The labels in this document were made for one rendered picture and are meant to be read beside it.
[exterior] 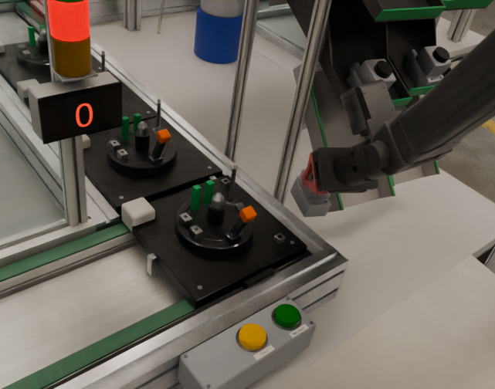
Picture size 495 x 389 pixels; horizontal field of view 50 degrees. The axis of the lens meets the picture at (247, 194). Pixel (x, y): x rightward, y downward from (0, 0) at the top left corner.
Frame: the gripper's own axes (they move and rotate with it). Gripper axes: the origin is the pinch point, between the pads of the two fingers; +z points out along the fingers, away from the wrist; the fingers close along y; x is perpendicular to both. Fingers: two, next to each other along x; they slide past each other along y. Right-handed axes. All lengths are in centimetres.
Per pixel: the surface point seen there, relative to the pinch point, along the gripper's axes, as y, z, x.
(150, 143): 20.1, 30.0, -13.9
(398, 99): -14.4, -5.7, -12.8
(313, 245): -3.0, 8.7, 10.4
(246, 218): 13.1, 1.0, 5.7
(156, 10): -5, 106, -85
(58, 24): 40.8, -8.9, -18.8
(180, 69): -3, 77, -50
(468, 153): -210, 158, -44
